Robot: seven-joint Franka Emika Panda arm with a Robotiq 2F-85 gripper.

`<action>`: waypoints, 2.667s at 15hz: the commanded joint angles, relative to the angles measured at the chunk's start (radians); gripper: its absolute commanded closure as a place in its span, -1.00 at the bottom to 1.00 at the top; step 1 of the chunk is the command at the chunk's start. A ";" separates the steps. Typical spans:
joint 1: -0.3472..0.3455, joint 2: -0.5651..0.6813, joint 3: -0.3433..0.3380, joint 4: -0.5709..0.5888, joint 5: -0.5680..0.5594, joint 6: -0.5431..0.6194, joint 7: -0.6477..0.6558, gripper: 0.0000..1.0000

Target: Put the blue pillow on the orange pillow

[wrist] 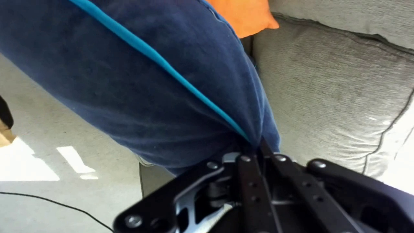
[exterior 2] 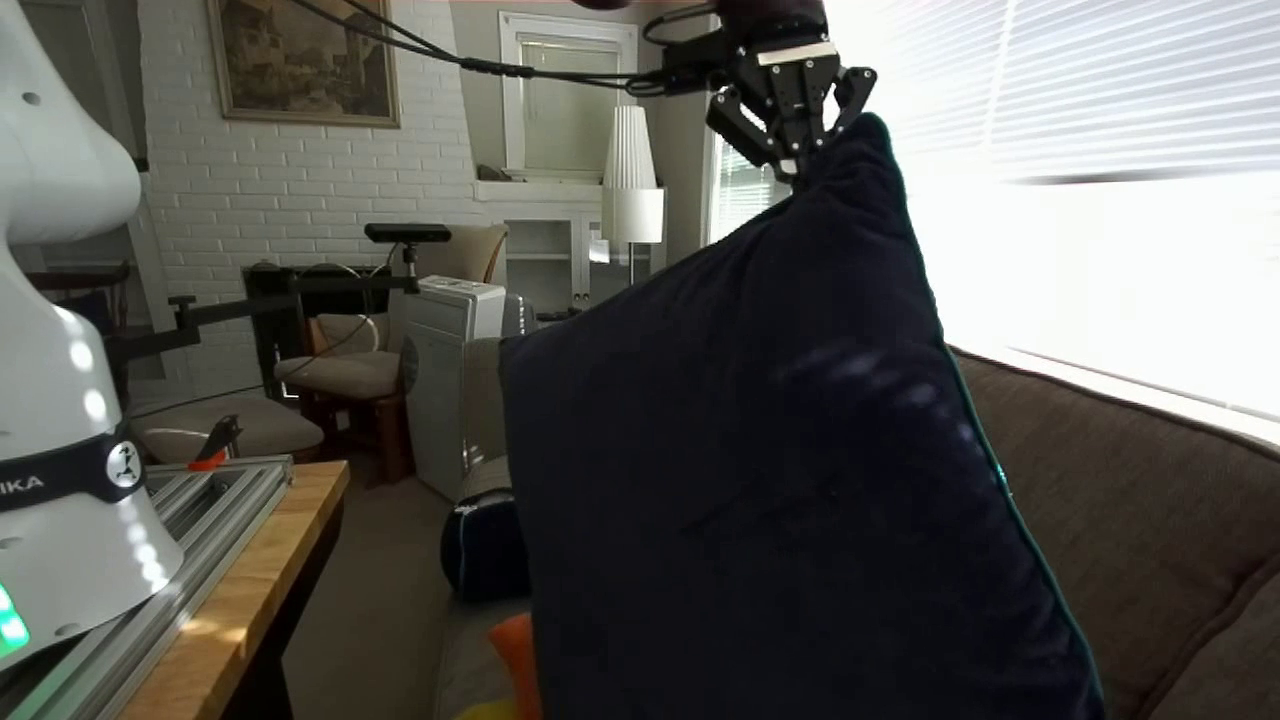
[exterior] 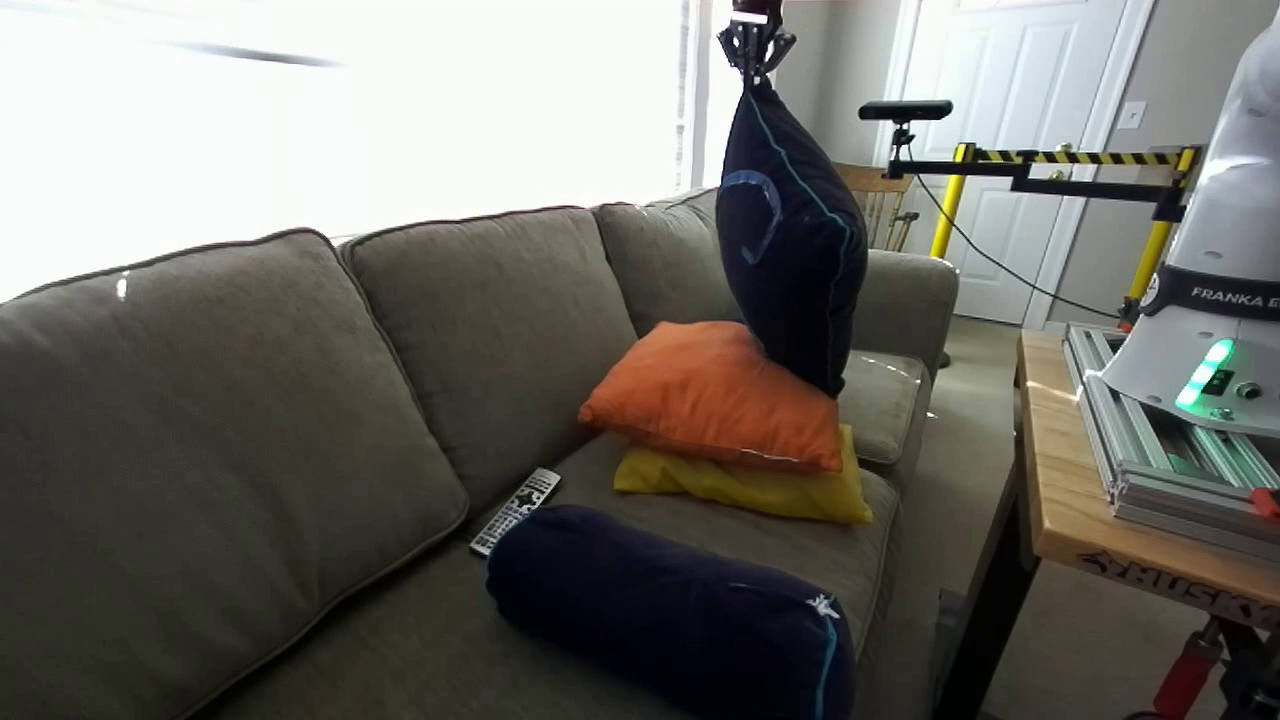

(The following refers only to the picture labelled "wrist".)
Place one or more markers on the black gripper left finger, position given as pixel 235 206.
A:
pixel 182 195

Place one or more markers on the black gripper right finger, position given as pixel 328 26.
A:
pixel 337 195

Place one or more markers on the navy pillow with teal piping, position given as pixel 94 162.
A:
pixel 130 78

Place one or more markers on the orange pillow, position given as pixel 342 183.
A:
pixel 247 15

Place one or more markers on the grey-brown fabric sofa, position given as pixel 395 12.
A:
pixel 337 86

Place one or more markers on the wooden table with black legs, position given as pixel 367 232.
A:
pixel 6 117

